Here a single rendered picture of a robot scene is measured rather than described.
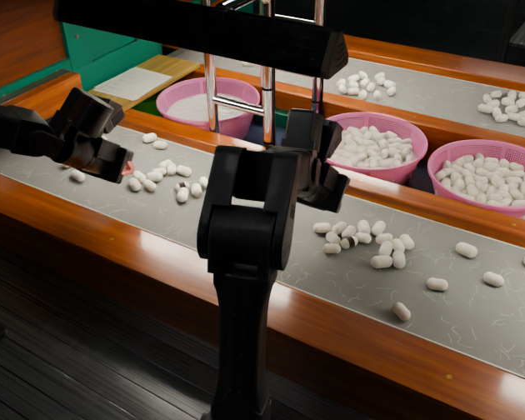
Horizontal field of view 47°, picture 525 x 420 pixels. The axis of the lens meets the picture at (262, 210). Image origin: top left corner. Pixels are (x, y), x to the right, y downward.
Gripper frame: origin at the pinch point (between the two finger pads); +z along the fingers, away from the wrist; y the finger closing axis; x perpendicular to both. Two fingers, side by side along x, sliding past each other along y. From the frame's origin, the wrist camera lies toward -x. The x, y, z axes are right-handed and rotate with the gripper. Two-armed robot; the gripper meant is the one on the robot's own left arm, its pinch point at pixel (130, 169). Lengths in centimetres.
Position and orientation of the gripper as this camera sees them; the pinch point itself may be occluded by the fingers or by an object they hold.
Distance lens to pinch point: 122.2
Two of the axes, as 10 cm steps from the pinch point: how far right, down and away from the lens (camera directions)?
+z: 4.0, 1.4, 9.1
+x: -3.2, 9.5, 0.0
